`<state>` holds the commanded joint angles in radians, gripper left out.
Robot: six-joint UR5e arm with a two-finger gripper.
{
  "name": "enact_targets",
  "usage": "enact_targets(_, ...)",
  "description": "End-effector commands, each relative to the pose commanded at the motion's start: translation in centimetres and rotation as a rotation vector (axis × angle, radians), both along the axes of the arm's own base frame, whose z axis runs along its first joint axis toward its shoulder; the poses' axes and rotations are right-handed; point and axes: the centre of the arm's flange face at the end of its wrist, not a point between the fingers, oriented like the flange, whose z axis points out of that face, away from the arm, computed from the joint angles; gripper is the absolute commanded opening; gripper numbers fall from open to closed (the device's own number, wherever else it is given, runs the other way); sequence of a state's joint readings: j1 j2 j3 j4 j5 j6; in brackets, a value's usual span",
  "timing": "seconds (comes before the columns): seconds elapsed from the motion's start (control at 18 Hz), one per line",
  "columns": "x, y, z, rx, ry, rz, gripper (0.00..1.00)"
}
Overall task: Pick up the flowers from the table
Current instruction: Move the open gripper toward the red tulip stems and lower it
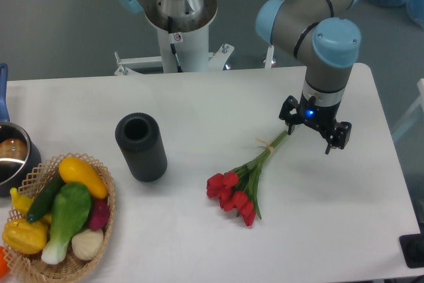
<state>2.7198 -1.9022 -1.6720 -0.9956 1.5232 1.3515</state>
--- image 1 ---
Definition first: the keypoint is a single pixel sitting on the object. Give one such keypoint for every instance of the orange fruit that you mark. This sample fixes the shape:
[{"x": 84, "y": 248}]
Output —
[{"x": 4, "y": 268}]

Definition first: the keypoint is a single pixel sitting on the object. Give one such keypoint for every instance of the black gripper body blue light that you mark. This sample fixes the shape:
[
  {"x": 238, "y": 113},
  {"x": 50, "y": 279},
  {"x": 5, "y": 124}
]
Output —
[{"x": 319, "y": 118}]

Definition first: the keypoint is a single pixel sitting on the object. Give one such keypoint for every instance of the red tulip bouquet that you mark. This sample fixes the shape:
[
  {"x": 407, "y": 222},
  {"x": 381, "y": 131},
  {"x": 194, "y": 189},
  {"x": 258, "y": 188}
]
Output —
[{"x": 237, "y": 189}]

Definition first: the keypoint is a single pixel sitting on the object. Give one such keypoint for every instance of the white garlic bulb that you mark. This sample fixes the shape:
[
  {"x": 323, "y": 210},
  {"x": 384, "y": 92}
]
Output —
[{"x": 87, "y": 243}]

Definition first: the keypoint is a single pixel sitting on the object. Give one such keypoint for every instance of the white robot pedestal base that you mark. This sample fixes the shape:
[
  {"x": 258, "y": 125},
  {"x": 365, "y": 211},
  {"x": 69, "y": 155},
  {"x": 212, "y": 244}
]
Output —
[{"x": 182, "y": 28}]

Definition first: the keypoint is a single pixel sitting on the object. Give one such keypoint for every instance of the woven wicker basket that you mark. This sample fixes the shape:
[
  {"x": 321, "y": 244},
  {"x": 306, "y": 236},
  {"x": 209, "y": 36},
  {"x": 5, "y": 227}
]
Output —
[{"x": 30, "y": 268}]

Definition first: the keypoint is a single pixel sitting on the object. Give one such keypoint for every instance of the black device at table edge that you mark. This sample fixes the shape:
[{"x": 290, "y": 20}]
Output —
[{"x": 412, "y": 249}]

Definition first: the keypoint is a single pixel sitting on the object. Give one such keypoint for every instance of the purple radish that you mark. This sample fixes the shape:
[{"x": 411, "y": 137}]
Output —
[{"x": 99, "y": 215}]

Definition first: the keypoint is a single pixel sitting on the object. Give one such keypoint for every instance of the dark grey ribbed vase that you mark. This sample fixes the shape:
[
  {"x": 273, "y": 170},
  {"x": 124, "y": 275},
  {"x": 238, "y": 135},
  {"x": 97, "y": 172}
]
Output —
[{"x": 139, "y": 138}]

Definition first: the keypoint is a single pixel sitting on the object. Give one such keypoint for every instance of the yellow bell pepper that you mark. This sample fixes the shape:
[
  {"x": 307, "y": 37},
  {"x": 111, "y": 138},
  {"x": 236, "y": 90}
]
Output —
[{"x": 24, "y": 237}]

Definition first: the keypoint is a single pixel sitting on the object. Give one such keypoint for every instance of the yellow squash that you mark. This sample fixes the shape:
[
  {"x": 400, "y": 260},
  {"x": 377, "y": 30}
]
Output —
[{"x": 72, "y": 169}]

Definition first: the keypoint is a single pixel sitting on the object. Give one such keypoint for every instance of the green bok choy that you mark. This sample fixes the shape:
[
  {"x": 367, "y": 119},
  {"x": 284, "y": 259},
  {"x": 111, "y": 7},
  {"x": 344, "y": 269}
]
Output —
[{"x": 70, "y": 211}]

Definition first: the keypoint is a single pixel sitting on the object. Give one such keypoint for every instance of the dark pot with blue handle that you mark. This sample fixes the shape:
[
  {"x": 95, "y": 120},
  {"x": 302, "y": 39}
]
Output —
[{"x": 19, "y": 155}]

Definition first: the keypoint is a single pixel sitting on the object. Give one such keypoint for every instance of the green cucumber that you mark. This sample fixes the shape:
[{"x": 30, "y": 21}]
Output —
[{"x": 43, "y": 203}]

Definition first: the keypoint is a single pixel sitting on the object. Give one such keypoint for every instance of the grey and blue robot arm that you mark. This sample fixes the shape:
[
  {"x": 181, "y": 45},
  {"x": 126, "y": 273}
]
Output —
[{"x": 310, "y": 30}]

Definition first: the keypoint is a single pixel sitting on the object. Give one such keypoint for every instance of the yellow banana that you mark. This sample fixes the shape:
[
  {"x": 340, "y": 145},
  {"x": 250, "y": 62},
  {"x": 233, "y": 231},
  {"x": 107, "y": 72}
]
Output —
[{"x": 24, "y": 204}]

